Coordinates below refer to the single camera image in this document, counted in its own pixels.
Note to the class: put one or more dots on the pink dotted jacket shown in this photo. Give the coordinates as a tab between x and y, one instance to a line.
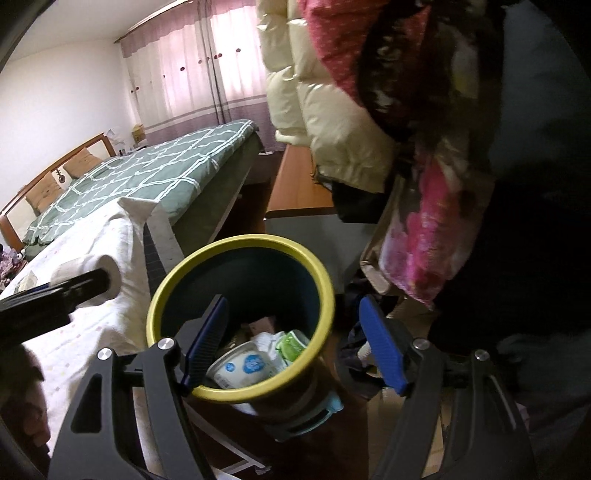
337	46

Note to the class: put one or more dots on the purple floral cloth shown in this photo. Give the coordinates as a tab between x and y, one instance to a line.
9	263

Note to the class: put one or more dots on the dark floral garment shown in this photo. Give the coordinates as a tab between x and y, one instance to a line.
415	83

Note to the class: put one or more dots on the green checked duvet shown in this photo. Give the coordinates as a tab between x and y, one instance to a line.
138	175

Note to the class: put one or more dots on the clothes heap on floor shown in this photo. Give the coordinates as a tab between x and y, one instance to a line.
360	350

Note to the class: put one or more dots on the brown pillow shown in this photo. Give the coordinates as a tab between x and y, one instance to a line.
44	196
83	161

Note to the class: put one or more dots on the white toilet paper roll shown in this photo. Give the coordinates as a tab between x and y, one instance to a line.
74	266

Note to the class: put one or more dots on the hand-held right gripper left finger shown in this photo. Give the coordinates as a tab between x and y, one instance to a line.
207	341

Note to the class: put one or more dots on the cream yogurt tub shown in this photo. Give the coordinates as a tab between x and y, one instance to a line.
244	364

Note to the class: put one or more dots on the green and white bottle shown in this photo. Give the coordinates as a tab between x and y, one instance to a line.
291	346

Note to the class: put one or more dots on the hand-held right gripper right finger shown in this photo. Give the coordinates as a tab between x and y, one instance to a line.
383	346

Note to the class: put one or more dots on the pink paper box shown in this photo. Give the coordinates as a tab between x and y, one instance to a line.
261	325

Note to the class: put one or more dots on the person's left forearm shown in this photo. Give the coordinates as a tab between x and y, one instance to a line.
23	406

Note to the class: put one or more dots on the pink floral cloth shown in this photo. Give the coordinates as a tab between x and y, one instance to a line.
429	240

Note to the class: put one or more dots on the teal bin with yellow rim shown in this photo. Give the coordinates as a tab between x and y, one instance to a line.
240	281

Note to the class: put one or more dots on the white dotted tablecloth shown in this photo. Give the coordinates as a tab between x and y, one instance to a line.
115	240

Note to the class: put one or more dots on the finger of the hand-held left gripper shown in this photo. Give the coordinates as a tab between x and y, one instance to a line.
87	286

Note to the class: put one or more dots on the dark coat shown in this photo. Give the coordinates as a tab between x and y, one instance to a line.
540	230

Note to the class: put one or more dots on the wooden bed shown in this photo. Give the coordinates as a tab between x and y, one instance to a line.
240	184

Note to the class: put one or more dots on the wooden bench top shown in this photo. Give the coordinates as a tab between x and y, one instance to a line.
295	184

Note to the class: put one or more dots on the cream puffer jacket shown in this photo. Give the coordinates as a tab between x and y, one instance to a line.
332	115

